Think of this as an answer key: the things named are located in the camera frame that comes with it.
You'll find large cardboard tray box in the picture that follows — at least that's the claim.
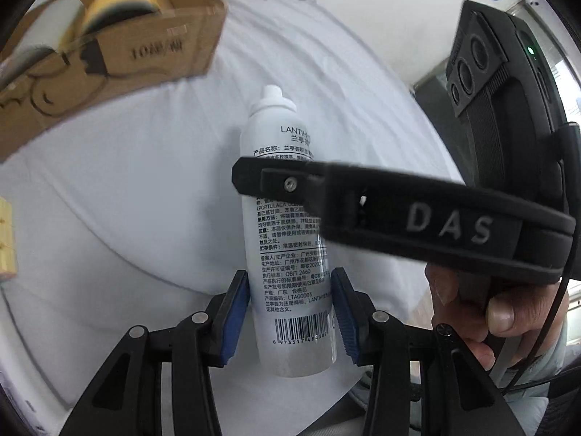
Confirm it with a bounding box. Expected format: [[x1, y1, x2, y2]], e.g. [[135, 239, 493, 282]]
[[1, 0, 227, 160]]

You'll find yellow wooden block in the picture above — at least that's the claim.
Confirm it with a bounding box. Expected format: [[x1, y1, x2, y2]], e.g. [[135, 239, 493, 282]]
[[0, 199, 18, 280]]

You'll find white spray bottle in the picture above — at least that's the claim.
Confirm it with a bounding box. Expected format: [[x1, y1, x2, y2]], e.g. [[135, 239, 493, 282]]
[[240, 85, 337, 378]]

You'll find yellow label jar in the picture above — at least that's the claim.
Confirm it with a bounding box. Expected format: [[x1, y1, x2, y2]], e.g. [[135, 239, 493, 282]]
[[78, 0, 162, 36]]

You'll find person's right hand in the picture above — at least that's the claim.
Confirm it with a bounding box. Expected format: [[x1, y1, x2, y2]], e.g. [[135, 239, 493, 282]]
[[424, 264, 559, 370]]

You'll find silver metal can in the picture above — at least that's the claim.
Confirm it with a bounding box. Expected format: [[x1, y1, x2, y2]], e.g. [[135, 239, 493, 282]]
[[1, 0, 86, 90]]

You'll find white table cloth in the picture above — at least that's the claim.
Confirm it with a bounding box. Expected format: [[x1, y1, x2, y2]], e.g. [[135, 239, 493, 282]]
[[1, 0, 460, 435]]

